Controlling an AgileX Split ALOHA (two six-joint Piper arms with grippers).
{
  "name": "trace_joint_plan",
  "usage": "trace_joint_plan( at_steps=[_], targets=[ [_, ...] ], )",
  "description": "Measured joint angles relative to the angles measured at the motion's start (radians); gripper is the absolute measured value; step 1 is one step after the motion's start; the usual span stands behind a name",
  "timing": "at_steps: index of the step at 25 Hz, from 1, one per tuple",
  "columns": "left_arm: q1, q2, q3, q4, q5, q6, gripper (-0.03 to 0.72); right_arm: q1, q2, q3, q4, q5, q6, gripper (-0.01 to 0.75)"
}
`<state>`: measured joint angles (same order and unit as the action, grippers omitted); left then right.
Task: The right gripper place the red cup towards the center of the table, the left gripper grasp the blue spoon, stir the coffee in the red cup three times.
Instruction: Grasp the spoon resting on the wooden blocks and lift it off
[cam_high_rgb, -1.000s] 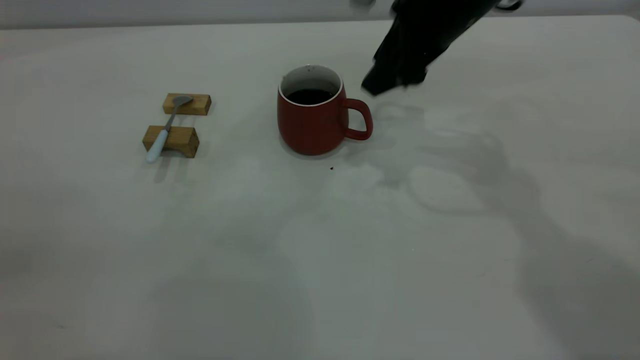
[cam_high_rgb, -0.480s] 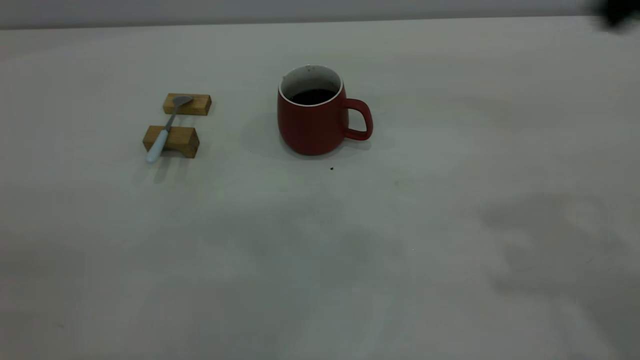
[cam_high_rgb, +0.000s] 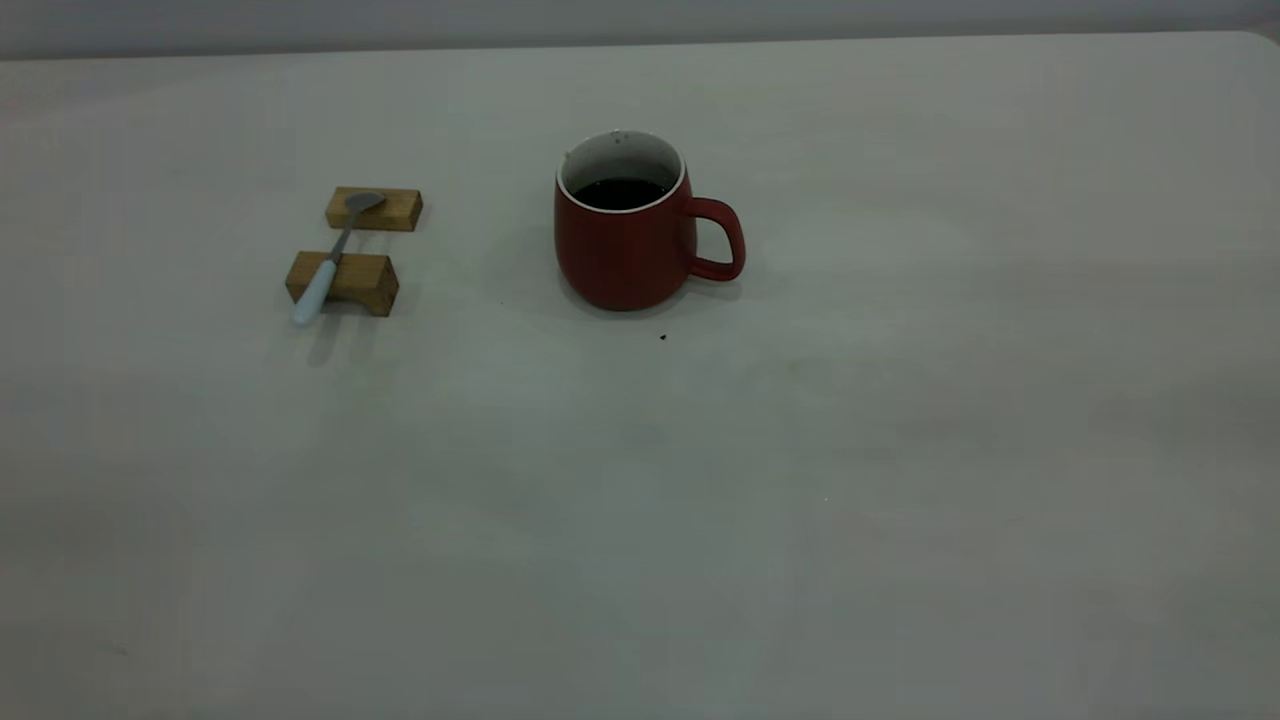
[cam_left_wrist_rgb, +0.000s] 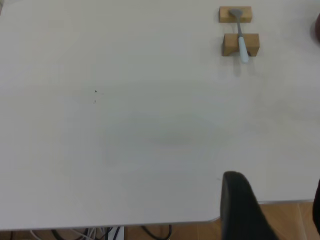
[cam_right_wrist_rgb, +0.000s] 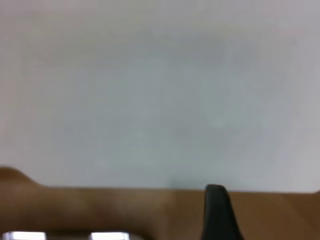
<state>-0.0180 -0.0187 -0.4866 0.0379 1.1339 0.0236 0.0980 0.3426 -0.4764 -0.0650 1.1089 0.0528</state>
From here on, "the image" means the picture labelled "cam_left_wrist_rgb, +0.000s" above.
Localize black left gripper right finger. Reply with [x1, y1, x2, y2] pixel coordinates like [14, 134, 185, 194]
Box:
[312, 178, 320, 227]

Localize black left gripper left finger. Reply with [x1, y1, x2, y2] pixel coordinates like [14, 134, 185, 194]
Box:
[220, 171, 279, 240]

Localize spoon with pale blue handle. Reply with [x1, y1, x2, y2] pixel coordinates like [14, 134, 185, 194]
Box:
[228, 8, 250, 64]

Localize white power strip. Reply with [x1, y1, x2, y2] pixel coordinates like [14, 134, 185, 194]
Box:
[113, 226, 125, 240]

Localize arched wooden block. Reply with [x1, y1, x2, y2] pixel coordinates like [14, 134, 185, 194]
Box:
[222, 33, 260, 57]

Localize flat rectangular wooden block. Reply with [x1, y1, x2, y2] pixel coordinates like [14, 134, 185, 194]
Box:
[219, 6, 253, 24]

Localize black floor cable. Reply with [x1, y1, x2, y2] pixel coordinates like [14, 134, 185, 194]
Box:
[50, 228, 70, 240]
[139, 224, 173, 240]

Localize white floor cable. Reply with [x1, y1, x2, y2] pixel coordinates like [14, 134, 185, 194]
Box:
[29, 226, 106, 240]

